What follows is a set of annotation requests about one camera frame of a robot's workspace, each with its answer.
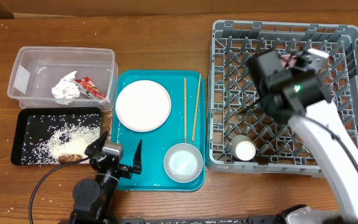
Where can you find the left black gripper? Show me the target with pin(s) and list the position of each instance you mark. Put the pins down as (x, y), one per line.
(126, 171)

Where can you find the pink bowl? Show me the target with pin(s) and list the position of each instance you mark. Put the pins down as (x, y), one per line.
(288, 60)

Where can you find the white round plate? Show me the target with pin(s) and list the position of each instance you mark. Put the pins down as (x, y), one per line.
(143, 106)

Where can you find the red snack wrapper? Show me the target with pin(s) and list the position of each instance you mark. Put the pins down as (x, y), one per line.
(87, 87)

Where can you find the white napkin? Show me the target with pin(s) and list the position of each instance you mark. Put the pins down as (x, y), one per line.
(66, 87)

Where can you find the white paper cup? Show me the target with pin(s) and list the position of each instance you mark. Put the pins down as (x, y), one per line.
(243, 148)

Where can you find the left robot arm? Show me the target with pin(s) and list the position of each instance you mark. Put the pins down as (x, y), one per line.
(92, 197)

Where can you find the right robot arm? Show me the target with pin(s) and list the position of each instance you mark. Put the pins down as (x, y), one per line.
(291, 92)

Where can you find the grey dishwasher rack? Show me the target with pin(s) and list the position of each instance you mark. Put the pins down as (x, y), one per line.
(231, 109)

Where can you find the grey bowl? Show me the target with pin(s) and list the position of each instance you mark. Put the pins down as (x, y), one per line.
(183, 163)

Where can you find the teal serving tray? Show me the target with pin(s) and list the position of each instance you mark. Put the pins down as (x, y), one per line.
(156, 143)

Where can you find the black plastic tray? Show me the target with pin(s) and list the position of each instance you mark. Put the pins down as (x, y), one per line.
(24, 114)

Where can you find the left wooden chopstick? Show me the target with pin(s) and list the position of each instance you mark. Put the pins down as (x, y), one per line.
(185, 111)

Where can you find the wooden chopstick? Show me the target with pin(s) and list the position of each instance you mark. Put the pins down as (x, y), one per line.
(185, 111)
(196, 108)

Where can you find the right wooden chopstick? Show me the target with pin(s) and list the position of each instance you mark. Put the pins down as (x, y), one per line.
(196, 108)

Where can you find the clear plastic storage bin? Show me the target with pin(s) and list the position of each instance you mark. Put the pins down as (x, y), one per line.
(48, 77)

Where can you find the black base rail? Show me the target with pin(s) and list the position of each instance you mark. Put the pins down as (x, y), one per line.
(253, 219)

